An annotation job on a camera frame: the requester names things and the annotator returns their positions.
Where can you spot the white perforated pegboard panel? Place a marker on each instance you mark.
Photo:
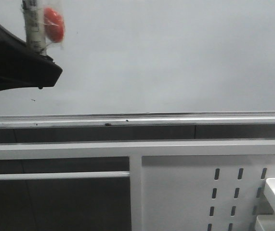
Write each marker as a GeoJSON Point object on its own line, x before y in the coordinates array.
{"type": "Point", "coordinates": [204, 193]}

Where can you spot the white whiteboard marker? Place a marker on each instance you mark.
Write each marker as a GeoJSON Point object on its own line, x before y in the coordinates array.
{"type": "Point", "coordinates": [34, 26]}

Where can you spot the aluminium whiteboard tray rail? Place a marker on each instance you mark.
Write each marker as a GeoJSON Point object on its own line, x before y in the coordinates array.
{"type": "Point", "coordinates": [147, 119]}

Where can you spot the grey box corner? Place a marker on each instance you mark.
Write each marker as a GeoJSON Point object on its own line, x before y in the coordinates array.
{"type": "Point", "coordinates": [265, 223]}

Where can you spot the white metal frame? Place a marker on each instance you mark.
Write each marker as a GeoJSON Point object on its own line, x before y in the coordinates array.
{"type": "Point", "coordinates": [91, 186]}

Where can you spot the white whiteboard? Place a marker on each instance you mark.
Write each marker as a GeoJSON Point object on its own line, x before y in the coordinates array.
{"type": "Point", "coordinates": [158, 56]}

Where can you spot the red round magnet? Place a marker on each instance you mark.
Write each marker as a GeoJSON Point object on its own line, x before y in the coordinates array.
{"type": "Point", "coordinates": [54, 25]}

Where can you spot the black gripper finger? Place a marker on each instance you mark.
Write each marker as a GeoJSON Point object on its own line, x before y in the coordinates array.
{"type": "Point", "coordinates": [22, 68]}

